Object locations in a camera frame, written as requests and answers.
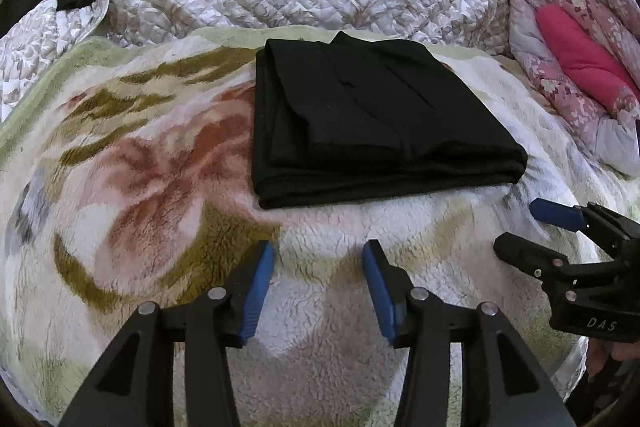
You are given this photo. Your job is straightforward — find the black pants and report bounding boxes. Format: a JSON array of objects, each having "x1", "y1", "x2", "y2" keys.
[{"x1": 251, "y1": 31, "x2": 528, "y2": 210}]

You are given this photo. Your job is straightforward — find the pink pillow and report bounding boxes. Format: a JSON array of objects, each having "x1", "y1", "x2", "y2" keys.
[{"x1": 536, "y1": 4, "x2": 640, "y2": 114}]

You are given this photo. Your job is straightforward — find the pink floral comforter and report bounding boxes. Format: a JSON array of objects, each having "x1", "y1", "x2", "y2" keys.
[{"x1": 507, "y1": 0, "x2": 640, "y2": 180}]

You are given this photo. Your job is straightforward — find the floral fleece blanket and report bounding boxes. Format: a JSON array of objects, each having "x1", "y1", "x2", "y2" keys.
[{"x1": 0, "y1": 24, "x2": 626, "y2": 427}]

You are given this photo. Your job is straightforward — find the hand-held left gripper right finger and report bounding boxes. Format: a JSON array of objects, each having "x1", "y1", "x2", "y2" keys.
[{"x1": 362, "y1": 239, "x2": 576, "y2": 427}]

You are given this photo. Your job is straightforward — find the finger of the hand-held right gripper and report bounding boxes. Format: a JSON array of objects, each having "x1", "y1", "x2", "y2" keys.
[
  {"x1": 492, "y1": 232, "x2": 572, "y2": 281},
  {"x1": 530, "y1": 198, "x2": 640, "y2": 258}
]

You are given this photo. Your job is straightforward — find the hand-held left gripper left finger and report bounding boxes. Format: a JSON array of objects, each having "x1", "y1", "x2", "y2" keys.
[{"x1": 57, "y1": 241, "x2": 276, "y2": 427}]

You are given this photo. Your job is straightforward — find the person's right hand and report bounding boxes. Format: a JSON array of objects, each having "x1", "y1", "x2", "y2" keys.
[{"x1": 587, "y1": 338, "x2": 632, "y2": 378}]

